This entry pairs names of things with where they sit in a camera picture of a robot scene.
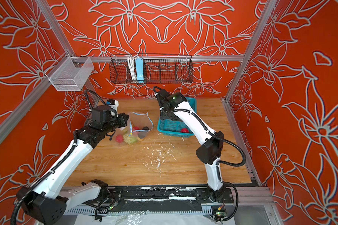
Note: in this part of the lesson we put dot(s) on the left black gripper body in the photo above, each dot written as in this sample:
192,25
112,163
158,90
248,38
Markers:
121,121

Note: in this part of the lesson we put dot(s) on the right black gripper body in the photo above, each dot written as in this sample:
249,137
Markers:
170,116

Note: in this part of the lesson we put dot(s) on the red apple toy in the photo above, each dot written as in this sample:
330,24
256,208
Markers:
119,139

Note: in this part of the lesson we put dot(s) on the clear zip top bag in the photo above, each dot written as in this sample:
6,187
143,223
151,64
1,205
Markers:
140,120

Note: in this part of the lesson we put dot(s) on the green cabbage toy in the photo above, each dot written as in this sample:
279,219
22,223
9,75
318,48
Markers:
130,138

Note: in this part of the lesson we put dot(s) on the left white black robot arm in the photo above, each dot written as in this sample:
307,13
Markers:
44,200

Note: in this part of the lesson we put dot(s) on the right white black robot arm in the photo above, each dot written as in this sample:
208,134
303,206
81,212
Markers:
211,145

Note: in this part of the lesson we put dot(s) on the teal plastic basket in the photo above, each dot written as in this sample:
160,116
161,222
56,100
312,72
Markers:
172,128

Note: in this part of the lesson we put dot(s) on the light blue box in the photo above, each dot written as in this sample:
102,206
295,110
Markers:
140,69

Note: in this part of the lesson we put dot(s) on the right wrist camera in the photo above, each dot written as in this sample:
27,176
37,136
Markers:
161,97

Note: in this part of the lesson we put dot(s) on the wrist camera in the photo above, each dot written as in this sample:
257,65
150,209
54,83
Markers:
103,114
161,97

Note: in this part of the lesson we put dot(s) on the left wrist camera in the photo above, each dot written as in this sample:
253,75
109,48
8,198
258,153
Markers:
103,114

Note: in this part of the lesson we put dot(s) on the black wire wall basket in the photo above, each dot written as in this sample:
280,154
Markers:
158,68

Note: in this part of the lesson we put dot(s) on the clear acrylic wall bin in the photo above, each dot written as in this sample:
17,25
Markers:
69,73

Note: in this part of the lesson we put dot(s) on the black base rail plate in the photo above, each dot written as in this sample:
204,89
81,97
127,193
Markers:
168,199

